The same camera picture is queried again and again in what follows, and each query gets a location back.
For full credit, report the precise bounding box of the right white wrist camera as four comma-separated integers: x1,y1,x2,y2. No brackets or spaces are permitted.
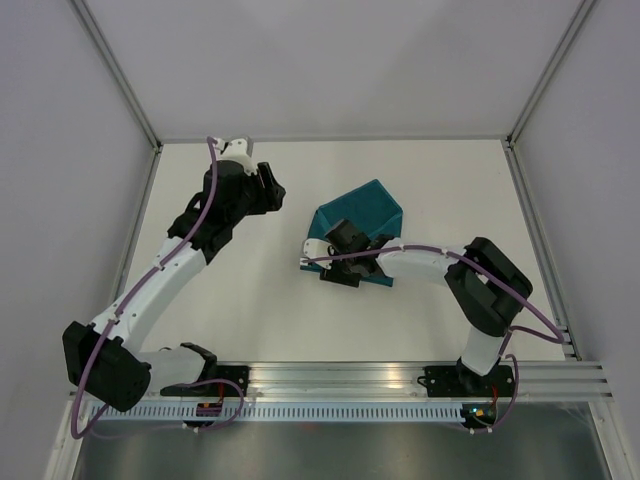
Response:
300,238,331,268

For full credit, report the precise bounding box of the aluminium mounting rail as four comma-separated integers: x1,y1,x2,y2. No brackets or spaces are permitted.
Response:
68,360,615,402

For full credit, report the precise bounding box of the right aluminium frame post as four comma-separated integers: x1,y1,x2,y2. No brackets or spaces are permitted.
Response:
503,0,599,150

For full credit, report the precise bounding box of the teal cloth napkin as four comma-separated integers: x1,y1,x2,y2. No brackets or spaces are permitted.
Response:
300,179,403,288

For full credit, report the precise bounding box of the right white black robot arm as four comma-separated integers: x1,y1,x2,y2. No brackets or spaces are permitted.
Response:
301,219,533,395

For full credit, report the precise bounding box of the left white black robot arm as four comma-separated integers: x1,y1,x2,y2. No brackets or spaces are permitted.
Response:
62,160,286,412

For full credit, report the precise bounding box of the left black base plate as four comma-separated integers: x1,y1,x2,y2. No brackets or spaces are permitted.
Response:
160,365,250,398

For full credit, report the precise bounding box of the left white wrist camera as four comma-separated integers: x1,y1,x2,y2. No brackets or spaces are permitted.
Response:
218,137,257,176

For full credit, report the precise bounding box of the left aluminium frame post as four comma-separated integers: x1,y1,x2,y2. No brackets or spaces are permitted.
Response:
67,0,162,152

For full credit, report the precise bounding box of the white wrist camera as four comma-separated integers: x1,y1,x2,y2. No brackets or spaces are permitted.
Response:
300,238,331,268
218,137,257,176

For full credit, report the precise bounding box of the aluminium frame post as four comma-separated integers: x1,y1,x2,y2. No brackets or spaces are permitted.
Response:
503,0,599,150
67,0,162,152

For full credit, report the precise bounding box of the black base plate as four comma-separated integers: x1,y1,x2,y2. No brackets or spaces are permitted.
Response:
160,365,250,398
416,365,516,398

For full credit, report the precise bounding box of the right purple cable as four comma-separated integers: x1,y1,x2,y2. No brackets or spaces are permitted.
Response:
299,243,569,435

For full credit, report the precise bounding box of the white slotted cable duct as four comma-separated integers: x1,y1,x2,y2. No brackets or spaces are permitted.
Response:
101,400,463,423

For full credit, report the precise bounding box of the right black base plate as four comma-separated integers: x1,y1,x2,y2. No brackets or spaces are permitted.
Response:
416,365,516,398

